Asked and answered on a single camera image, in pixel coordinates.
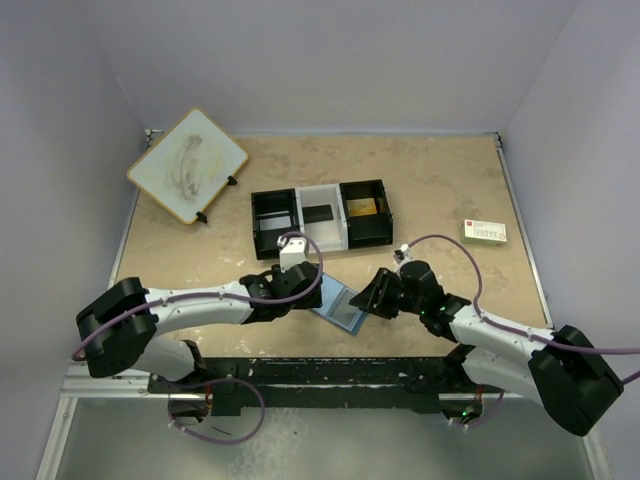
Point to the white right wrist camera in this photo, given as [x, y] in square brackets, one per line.
[402, 256]

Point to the black and white tray organizer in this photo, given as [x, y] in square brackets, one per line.
[338, 217]

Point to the yellow-framed whiteboard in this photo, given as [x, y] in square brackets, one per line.
[189, 166]

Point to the grey card in holder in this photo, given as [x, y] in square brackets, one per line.
[343, 313]

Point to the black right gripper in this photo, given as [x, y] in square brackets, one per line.
[383, 292]

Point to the gold card in tray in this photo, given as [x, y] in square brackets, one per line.
[361, 207]

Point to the black card in tray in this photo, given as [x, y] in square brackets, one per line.
[317, 213]

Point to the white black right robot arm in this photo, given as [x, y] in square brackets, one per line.
[558, 370]

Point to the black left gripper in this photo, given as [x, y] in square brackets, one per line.
[305, 284]

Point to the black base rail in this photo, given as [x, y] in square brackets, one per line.
[418, 384]

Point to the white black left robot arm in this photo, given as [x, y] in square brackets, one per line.
[126, 327]

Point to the blue leather card holder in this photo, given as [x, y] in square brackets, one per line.
[331, 291]

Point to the small white card box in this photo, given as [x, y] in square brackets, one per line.
[483, 232]

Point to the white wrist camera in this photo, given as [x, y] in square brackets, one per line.
[293, 250]
[402, 256]

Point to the black whiteboard stand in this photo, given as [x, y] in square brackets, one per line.
[217, 200]

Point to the white card in tray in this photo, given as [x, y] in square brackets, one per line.
[267, 223]

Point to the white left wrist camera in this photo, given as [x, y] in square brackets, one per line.
[293, 250]

